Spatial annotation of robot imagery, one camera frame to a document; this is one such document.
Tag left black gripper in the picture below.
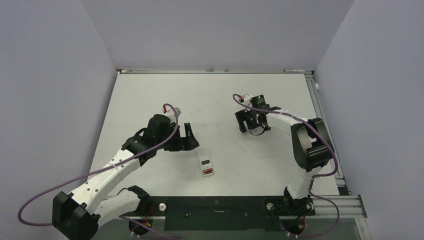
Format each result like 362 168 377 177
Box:
156 123 198 152

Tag white red remote control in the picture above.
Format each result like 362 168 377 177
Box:
197 148 216 178

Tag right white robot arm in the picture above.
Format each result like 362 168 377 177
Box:
232 93 336 214

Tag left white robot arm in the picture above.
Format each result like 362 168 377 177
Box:
52 112 200 240

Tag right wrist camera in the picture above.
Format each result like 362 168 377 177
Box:
238 94 254 105

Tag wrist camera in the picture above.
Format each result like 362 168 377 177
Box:
162 104 181 118
238 94 254 105

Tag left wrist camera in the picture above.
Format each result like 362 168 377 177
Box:
162 104 181 118

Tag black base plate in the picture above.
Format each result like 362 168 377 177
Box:
130 211 307 232

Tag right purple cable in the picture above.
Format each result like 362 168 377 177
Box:
232 93 341 239

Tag purple cable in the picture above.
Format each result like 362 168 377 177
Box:
232 93 341 239
17 103 181 240

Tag aluminium rail right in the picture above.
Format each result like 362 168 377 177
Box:
304 73 347 188

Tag aluminium rail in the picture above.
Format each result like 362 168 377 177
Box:
304 73 347 188
122 195 367 218
117 68 314 75

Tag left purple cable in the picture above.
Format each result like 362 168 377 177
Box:
17 103 181 240

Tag aluminium rail back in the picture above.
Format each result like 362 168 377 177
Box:
117 68 314 75

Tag aluminium rail front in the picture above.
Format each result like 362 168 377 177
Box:
122 195 367 218

